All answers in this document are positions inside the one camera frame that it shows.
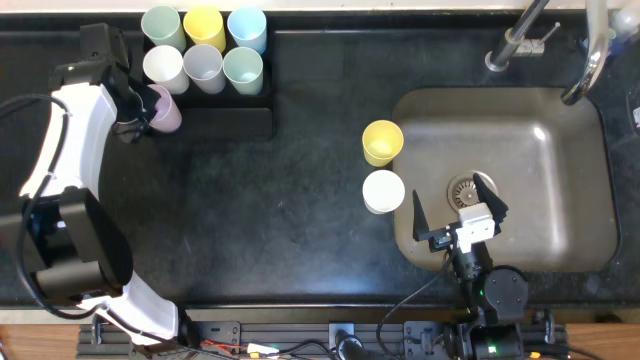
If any grey cup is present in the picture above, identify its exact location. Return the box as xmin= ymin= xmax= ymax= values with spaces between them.
xmin=182 ymin=43 xmax=227 ymax=95

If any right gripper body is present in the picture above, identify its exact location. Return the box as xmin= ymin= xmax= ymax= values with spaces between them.
xmin=414 ymin=223 xmax=462 ymax=253

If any steel tap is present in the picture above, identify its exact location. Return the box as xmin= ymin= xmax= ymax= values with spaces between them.
xmin=483 ymin=0 xmax=614 ymax=107

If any steel sink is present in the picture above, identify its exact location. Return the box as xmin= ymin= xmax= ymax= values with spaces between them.
xmin=392 ymin=87 xmax=621 ymax=274

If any pink cup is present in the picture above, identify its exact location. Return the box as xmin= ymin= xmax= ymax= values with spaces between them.
xmin=146 ymin=83 xmax=184 ymax=134

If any black tray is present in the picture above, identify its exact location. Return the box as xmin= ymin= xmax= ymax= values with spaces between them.
xmin=127 ymin=9 xmax=275 ymax=142

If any mounting rail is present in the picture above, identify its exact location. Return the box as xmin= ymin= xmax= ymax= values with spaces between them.
xmin=77 ymin=319 xmax=569 ymax=360

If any blue cup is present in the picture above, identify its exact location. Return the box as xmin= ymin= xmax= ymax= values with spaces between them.
xmin=226 ymin=6 xmax=268 ymax=55

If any green cup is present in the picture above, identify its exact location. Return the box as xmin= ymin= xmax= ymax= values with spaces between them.
xmin=140 ymin=4 xmax=187 ymax=51
xmin=222 ymin=46 xmax=265 ymax=96

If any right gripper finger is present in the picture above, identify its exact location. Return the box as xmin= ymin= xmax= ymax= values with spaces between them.
xmin=411 ymin=189 xmax=432 ymax=242
xmin=472 ymin=172 xmax=511 ymax=225

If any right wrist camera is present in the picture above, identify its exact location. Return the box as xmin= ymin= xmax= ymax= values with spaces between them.
xmin=457 ymin=202 xmax=497 ymax=254

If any blue soap bottle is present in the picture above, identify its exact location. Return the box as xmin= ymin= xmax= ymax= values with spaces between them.
xmin=582 ymin=3 xmax=640 ymax=59

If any yellow cup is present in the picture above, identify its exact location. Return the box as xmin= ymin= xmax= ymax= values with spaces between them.
xmin=361 ymin=119 xmax=405 ymax=168
xmin=182 ymin=5 xmax=227 ymax=54

